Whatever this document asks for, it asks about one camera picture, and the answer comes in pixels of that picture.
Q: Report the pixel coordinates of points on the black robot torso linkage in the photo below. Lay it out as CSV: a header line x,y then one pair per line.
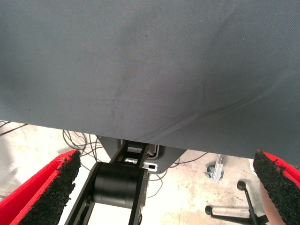
x,y
117,182

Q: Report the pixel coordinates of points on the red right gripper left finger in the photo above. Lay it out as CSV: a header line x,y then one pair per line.
x,y
35,199

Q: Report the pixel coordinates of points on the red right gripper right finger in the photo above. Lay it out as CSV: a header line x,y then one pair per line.
x,y
281,187

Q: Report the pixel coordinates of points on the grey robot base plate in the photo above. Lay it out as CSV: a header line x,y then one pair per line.
x,y
171,157

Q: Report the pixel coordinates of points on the black office chair base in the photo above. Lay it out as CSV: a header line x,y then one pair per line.
x,y
249,204

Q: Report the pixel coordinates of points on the dark grey table cloth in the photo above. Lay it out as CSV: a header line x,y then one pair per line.
x,y
140,70

